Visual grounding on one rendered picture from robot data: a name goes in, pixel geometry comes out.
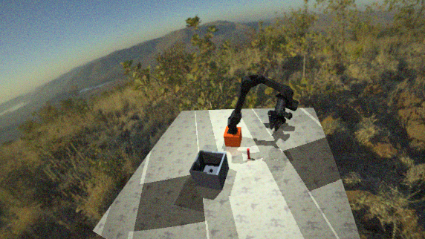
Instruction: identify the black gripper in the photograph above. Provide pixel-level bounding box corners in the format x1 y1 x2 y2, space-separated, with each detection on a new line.
267 104 286 131

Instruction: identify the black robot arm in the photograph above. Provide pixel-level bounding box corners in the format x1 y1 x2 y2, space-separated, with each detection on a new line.
227 74 299 134

